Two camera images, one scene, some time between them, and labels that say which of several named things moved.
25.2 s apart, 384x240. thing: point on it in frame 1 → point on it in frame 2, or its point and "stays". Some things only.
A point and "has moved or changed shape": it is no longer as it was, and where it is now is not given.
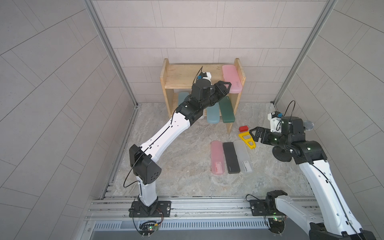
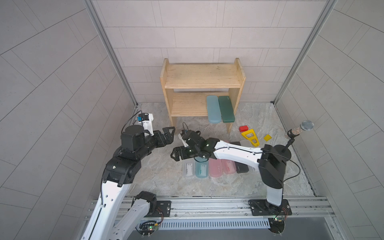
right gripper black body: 276,139 → 196,148
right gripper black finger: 260,131 → 178,152
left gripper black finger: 226,91 → 166,138
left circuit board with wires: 147,227 stays
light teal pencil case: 213,114 stays
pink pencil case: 217,157 has moved or changed shape
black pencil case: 231,158 has moved or changed shape
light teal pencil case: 181,96 → 201,167
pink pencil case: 230,75 → 215,167
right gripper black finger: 258,134 → 186,152
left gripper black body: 214,93 → 154,141
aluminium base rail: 201,213 stays
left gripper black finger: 220,84 → 167,131
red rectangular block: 243,128 stays
